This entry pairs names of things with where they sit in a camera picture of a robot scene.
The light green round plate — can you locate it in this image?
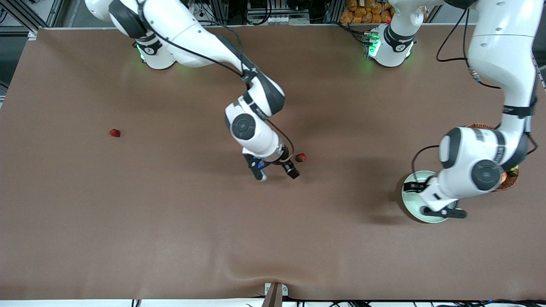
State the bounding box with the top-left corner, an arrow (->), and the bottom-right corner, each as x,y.
401,171 -> 459,224

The brown wicker basket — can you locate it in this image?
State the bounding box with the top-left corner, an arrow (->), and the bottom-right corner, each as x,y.
465,123 -> 520,191

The brown table mat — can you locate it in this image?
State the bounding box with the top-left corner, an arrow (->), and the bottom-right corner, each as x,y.
0,23 -> 546,301

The aluminium equipment rack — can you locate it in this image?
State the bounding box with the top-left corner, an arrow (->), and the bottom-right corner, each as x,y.
200,0 -> 427,26

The pile of orange buns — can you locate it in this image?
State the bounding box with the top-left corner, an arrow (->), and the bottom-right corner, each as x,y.
340,0 -> 395,24

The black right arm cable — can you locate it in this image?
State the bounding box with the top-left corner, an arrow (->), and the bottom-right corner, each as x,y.
136,0 -> 296,165

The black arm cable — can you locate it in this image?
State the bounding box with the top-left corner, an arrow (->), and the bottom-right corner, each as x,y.
136,0 -> 296,165
412,9 -> 538,184

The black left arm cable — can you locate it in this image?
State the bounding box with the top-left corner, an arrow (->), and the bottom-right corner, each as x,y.
412,9 -> 538,184

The grey table clamp bracket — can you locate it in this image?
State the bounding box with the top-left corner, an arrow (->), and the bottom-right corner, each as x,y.
261,282 -> 289,307

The aluminium profile frame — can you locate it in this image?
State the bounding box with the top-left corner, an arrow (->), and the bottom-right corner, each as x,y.
0,0 -> 86,32

